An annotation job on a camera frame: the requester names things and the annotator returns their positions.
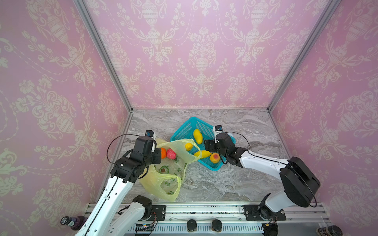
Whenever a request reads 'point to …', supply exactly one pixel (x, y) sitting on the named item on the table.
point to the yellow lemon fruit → (188, 146)
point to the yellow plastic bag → (164, 179)
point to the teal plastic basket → (186, 132)
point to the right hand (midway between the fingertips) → (209, 140)
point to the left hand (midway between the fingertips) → (158, 151)
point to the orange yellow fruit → (215, 158)
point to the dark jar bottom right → (332, 230)
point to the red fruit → (171, 154)
